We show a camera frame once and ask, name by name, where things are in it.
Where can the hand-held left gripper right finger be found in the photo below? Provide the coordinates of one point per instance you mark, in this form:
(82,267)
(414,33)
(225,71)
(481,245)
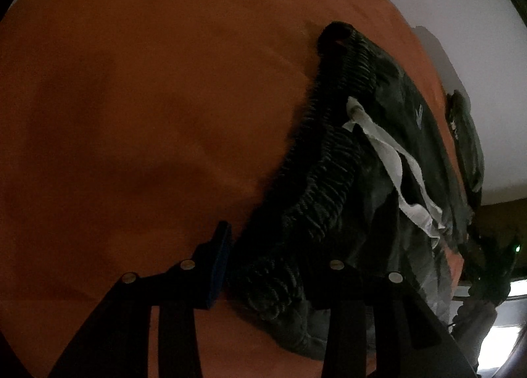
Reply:
(346,291)

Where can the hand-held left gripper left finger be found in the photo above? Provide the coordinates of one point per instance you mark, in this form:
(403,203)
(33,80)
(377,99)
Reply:
(220,267)

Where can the folded dark garment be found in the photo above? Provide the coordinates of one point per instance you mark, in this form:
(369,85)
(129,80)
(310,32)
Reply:
(477,192)

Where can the folded grey garment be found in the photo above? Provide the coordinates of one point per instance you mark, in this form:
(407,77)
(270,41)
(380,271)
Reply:
(465,131)

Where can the orange blanket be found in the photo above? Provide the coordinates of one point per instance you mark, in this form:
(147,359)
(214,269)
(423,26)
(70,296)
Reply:
(144,114)

